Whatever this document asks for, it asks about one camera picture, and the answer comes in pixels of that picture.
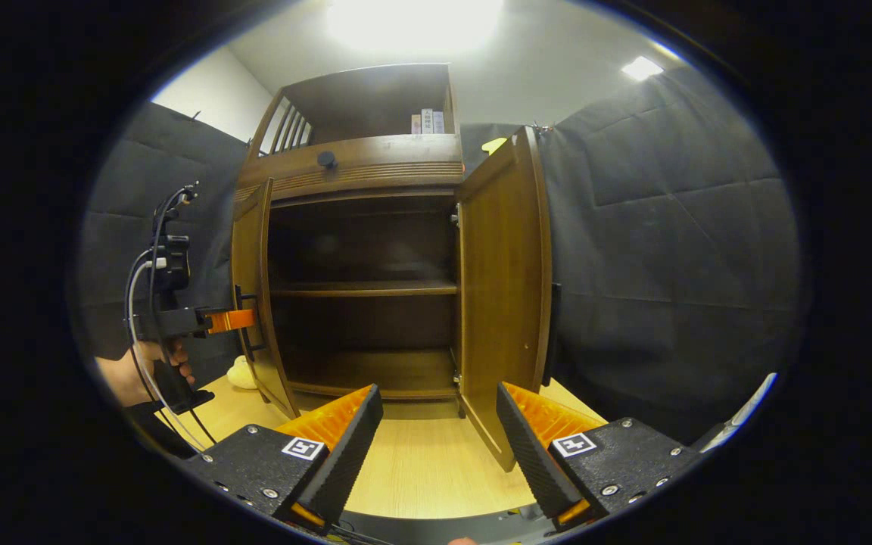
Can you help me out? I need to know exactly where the white plush toy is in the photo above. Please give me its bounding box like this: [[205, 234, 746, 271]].
[[226, 356, 257, 391]]

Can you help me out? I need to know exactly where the black cable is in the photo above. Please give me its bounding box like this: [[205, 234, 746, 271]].
[[124, 182, 219, 447]]

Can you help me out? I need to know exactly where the wooden inner shelf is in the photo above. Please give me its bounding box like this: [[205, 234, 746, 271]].
[[269, 281, 458, 297]]

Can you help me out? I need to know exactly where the black backdrop cloth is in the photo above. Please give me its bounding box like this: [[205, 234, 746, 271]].
[[76, 64, 800, 447]]

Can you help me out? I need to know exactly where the large rectangular ceiling light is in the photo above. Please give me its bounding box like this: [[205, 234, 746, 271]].
[[326, 0, 505, 54]]

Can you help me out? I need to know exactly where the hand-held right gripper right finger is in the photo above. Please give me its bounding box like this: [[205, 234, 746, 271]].
[[495, 381, 703, 529]]

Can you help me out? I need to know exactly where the wooden shoe cabinet door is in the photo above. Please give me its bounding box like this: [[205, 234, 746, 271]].
[[230, 178, 302, 421], [455, 125, 562, 472]]

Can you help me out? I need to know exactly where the white flat strip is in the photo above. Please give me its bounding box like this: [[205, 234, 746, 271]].
[[697, 371, 779, 453]]

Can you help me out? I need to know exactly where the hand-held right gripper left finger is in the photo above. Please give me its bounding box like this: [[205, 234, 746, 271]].
[[182, 384, 385, 531]]

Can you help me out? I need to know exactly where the wooden double-door shoe cabinet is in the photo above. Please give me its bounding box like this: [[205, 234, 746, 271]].
[[230, 63, 562, 472]]

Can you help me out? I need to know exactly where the small ceiling light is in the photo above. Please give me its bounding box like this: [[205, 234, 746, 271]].
[[621, 55, 665, 82]]

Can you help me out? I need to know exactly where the white cable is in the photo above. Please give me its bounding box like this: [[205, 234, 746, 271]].
[[127, 259, 206, 451]]

